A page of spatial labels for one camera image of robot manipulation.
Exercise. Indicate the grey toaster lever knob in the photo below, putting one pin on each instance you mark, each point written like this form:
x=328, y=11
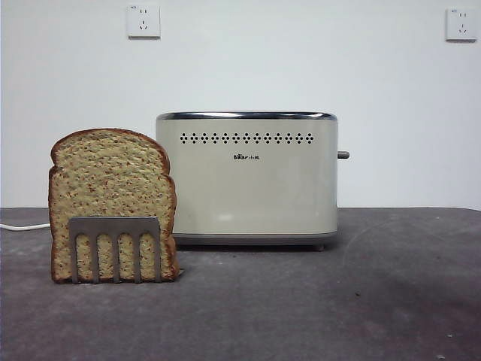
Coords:
x=343, y=154

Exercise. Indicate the brown-crusted bread slice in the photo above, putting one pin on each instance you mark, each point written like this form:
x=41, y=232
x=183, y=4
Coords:
x=109, y=176

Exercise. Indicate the cream toaster with chrome trim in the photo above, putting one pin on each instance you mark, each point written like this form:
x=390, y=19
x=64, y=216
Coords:
x=248, y=188

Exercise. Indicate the stainless steel toast rack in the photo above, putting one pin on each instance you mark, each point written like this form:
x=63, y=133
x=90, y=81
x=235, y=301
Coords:
x=112, y=225

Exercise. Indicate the white wall socket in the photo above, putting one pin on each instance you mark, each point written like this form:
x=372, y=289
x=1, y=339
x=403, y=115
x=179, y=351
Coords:
x=143, y=22
x=461, y=25

